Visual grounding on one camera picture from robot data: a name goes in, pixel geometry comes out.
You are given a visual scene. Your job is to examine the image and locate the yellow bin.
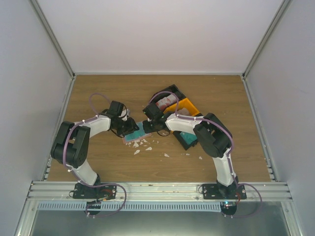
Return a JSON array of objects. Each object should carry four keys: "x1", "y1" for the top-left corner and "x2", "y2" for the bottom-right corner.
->
[{"x1": 163, "y1": 97, "x2": 200, "y2": 135}]

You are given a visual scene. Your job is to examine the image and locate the teal card stack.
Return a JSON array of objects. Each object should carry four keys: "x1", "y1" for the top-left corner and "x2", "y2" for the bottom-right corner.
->
[{"x1": 180, "y1": 132, "x2": 197, "y2": 145}]

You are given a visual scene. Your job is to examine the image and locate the pink card holder wallet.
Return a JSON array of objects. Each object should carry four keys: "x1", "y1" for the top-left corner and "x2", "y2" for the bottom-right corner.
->
[{"x1": 123, "y1": 121, "x2": 151, "y2": 144}]

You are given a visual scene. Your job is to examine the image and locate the black bin teal cards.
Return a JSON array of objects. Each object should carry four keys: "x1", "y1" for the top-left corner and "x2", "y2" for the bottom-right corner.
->
[{"x1": 173, "y1": 131, "x2": 198, "y2": 150}]

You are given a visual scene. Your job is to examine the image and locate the black bin red cards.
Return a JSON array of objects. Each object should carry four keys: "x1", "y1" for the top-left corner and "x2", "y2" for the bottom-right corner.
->
[{"x1": 149, "y1": 84, "x2": 186, "y2": 111}]

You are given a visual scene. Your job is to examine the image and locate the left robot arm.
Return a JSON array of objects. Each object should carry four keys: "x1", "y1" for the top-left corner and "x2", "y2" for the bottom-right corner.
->
[{"x1": 50, "y1": 101, "x2": 139, "y2": 199}]

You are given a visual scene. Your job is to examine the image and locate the teal credit card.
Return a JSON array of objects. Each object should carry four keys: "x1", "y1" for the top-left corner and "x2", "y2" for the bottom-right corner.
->
[{"x1": 125, "y1": 122, "x2": 146, "y2": 143}]

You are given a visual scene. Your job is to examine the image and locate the red white card stack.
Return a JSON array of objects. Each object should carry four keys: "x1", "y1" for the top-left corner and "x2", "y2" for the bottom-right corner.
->
[{"x1": 156, "y1": 94, "x2": 178, "y2": 110}]

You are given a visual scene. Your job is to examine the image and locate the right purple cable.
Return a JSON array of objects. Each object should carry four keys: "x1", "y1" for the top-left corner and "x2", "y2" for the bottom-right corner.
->
[{"x1": 147, "y1": 90, "x2": 263, "y2": 218}]

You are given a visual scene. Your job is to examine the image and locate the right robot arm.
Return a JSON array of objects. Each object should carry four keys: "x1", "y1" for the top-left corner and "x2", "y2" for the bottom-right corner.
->
[{"x1": 143, "y1": 103, "x2": 238, "y2": 199}]

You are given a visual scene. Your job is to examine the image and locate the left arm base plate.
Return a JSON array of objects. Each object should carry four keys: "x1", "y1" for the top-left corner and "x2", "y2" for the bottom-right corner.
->
[{"x1": 69, "y1": 183, "x2": 116, "y2": 201}]

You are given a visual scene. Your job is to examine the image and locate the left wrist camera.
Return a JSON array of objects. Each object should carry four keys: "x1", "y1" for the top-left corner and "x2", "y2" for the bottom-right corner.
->
[{"x1": 119, "y1": 108, "x2": 130, "y2": 121}]

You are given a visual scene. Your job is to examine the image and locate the white debris pile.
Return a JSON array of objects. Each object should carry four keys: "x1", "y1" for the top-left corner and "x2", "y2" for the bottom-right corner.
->
[{"x1": 125, "y1": 139, "x2": 153, "y2": 155}]

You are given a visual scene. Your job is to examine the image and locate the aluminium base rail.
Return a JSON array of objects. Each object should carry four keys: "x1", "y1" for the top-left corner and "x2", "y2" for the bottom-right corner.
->
[{"x1": 27, "y1": 181, "x2": 293, "y2": 202}]

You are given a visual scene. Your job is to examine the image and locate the grey cable duct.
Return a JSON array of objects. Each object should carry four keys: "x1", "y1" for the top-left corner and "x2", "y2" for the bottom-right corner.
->
[{"x1": 37, "y1": 201, "x2": 221, "y2": 212}]

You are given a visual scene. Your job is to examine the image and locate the purple cable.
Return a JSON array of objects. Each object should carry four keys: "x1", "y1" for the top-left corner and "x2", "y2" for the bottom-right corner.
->
[
  {"x1": 62, "y1": 92, "x2": 127, "y2": 218},
  {"x1": 147, "y1": 90, "x2": 263, "y2": 218}
]

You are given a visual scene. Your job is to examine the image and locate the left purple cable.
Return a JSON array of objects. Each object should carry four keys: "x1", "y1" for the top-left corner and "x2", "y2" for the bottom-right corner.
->
[{"x1": 62, "y1": 92, "x2": 127, "y2": 218}]

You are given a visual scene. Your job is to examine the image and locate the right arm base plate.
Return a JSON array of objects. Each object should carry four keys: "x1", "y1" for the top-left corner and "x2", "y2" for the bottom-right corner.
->
[{"x1": 201, "y1": 182, "x2": 247, "y2": 200}]

